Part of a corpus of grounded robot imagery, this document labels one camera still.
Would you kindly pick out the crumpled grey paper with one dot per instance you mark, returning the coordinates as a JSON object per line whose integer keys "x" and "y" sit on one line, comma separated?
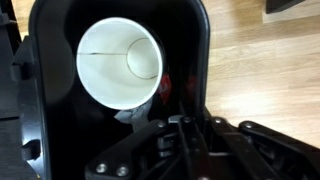
{"x": 135, "y": 116}

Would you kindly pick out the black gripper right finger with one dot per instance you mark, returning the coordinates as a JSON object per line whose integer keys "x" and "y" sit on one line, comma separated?
{"x": 253, "y": 150}

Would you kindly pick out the white paper cup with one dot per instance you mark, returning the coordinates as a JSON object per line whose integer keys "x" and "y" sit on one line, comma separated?
{"x": 110, "y": 76}

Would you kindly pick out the small dark wooden stool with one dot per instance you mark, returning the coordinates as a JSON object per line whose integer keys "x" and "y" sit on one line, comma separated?
{"x": 283, "y": 5}

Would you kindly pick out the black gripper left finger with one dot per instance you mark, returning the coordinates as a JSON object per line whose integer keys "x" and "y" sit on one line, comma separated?
{"x": 140, "y": 150}

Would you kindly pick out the dark grey plastic bin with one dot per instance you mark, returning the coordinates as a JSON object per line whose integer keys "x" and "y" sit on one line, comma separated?
{"x": 50, "y": 66}

